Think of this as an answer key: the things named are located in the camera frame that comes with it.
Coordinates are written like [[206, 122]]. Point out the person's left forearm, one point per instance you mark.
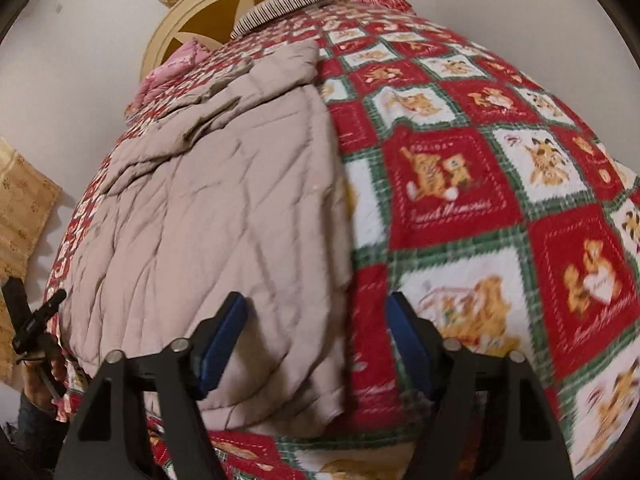
[[42, 435]]

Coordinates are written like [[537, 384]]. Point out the person's left hand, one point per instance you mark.
[[35, 385]]

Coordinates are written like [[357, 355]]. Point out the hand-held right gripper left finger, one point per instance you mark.
[[222, 347]]

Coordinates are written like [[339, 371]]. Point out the cream and brown headboard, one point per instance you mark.
[[210, 15]]

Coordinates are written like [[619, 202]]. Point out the red checkered printed quilt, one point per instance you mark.
[[450, 185]]

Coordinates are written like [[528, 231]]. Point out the beige quilted puffer jacket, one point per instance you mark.
[[200, 210]]

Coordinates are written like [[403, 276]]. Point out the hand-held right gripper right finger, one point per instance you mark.
[[410, 345]]

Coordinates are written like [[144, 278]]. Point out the striped pillow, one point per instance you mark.
[[280, 10]]

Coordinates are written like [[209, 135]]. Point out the wide beige floral curtain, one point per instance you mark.
[[25, 210]]

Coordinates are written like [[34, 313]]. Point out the pink crumpled cloth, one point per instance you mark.
[[170, 67]]

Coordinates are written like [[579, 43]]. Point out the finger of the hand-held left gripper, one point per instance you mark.
[[40, 317], [14, 295]]

